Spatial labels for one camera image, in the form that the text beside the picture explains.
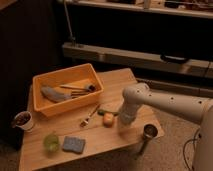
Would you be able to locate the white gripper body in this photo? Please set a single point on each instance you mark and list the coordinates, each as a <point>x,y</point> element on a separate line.
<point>126,116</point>

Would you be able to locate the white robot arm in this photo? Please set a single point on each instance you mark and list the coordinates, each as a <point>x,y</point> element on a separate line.
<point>198,110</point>

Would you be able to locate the silver metal cup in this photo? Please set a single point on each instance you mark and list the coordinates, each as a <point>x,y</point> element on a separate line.
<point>150,131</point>

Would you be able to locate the green plastic cup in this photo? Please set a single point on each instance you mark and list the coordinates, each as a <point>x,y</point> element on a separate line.
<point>51,143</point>

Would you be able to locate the white cup with dark contents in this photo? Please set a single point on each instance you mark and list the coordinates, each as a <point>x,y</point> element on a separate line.
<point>23,120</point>

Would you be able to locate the orange toy fruit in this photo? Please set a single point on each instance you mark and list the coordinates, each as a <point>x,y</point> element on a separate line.
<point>108,119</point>

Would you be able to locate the green toy vegetable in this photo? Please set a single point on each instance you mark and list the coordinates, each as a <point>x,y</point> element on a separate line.
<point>102,112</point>

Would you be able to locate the wooden utensil in bin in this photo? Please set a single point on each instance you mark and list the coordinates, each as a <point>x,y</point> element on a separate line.
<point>87,88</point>

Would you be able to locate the wooden table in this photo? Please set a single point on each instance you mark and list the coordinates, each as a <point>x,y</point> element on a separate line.
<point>98,138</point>

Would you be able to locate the blue grey sponge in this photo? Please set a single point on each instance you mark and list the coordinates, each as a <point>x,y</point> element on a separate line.
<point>73,144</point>

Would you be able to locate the yellow plastic bin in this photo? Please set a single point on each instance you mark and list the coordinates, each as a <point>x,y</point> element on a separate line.
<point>62,81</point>

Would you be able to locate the grey cloth in bin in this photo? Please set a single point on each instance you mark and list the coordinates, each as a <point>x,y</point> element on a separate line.
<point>53,95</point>

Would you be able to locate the grey metal shelf rail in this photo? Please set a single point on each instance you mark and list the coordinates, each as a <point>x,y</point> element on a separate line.
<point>137,59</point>

